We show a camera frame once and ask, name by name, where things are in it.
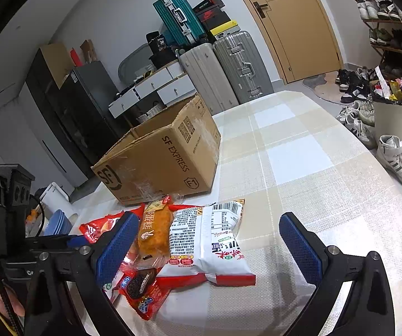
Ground wooden shoe rack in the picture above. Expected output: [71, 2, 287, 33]
[344, 0, 402, 88]

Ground black cable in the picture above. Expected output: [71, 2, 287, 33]
[0, 227, 24, 336]
[29, 199, 46, 239]

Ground silver suitcase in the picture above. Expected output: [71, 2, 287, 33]
[213, 31, 275, 106]

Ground person's left hand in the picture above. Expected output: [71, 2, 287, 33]
[0, 282, 25, 319]

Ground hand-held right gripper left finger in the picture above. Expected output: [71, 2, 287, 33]
[24, 212, 141, 336]

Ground dark wardrobe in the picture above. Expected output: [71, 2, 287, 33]
[26, 49, 95, 183]

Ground grey oval tub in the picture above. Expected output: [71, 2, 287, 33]
[119, 44, 153, 85]

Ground rows of shelved shoes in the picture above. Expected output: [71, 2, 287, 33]
[344, 0, 402, 85]

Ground pile of loose shoes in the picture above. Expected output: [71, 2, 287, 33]
[334, 66, 402, 162]

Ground black printed bag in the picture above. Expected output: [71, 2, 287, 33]
[146, 31, 169, 57]

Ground white noodle packet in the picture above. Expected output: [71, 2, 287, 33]
[157, 199, 258, 286]

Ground white canister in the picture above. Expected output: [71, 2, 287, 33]
[35, 182, 72, 214]

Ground teal suitcase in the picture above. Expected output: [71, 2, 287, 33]
[153, 0, 207, 48]

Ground round beige rug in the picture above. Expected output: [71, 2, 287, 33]
[302, 72, 349, 106]

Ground red cookie packet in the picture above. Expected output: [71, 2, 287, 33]
[117, 268, 171, 321]

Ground dark door handle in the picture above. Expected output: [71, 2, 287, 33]
[253, 2, 270, 18]

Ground flat cardboard sheet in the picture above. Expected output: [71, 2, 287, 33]
[40, 43, 77, 89]

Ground red snack packet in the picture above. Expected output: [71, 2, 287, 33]
[79, 206, 146, 246]

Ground small brown carton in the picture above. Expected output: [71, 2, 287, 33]
[80, 39, 98, 63]

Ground person's left forearm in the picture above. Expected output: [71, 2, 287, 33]
[0, 306, 21, 336]

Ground red black shoe box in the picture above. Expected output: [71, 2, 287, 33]
[196, 9, 227, 24]

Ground dark grey refrigerator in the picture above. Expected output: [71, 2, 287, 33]
[59, 60, 125, 141]

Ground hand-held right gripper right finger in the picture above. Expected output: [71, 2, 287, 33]
[279, 212, 396, 336]

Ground yellow black shoe box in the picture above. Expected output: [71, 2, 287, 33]
[208, 19, 240, 38]

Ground small white green packet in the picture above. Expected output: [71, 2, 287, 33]
[102, 269, 125, 302]

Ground white trash bin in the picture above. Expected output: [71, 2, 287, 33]
[371, 94, 402, 148]

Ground wooden door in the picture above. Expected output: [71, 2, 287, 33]
[224, 0, 343, 85]

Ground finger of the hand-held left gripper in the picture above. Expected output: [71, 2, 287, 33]
[25, 234, 91, 252]

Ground blue bowl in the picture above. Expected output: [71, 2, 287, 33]
[43, 217, 69, 237]
[43, 209, 71, 236]

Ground orange cake packet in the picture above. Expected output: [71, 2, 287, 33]
[131, 196, 174, 271]

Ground woven laundry basket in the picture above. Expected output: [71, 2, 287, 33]
[136, 103, 165, 125]

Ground brown cardboard box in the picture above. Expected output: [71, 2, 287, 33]
[91, 93, 221, 206]

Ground white high-top sneaker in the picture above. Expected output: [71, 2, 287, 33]
[377, 135, 402, 187]

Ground white drawer desk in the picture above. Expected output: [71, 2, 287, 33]
[108, 61, 198, 127]

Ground pile of colourful wrappers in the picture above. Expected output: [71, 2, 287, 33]
[369, 66, 402, 105]

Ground white suitcase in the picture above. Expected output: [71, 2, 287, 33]
[177, 43, 238, 116]

